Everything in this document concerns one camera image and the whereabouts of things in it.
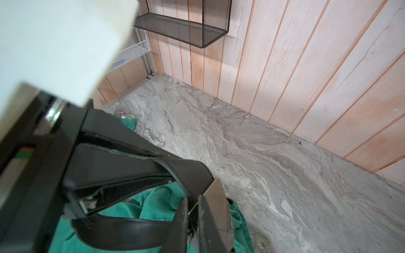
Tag black wire mesh basket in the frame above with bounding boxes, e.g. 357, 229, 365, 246
134, 0, 232, 48

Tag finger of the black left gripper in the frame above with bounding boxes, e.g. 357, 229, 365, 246
81, 109, 177, 158

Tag aluminium frame rail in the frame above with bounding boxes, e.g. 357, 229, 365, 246
93, 36, 155, 108

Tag black leather belt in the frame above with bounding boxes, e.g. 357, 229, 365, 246
69, 156, 235, 253

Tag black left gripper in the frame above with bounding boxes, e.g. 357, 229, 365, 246
1, 92, 174, 253

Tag white wire mesh shelf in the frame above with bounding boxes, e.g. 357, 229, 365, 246
107, 27, 150, 73

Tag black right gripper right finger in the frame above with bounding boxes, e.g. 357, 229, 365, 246
198, 195, 229, 253

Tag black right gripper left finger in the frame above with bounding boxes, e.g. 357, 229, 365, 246
160, 197, 189, 253

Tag green trousers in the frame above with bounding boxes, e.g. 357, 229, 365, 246
50, 130, 253, 253

